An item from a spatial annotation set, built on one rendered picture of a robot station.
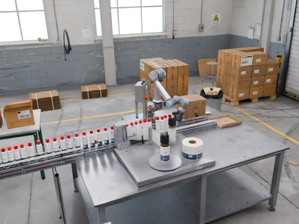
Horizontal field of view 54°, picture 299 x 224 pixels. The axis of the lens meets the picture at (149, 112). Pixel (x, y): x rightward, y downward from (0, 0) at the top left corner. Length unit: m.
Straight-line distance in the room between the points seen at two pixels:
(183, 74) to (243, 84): 1.35
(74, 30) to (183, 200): 5.96
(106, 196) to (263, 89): 5.38
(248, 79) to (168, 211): 4.28
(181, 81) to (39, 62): 3.84
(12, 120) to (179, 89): 3.91
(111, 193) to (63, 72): 6.21
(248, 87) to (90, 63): 4.26
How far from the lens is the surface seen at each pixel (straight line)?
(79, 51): 8.35
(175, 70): 6.67
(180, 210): 3.29
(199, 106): 3.77
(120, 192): 2.54
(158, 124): 3.30
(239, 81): 6.71
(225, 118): 3.97
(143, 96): 3.12
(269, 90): 7.34
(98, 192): 2.57
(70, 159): 3.09
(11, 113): 4.18
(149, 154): 2.95
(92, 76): 8.52
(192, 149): 2.80
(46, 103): 6.96
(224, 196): 3.55
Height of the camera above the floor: 2.34
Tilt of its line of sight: 21 degrees down
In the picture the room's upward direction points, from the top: 2 degrees counter-clockwise
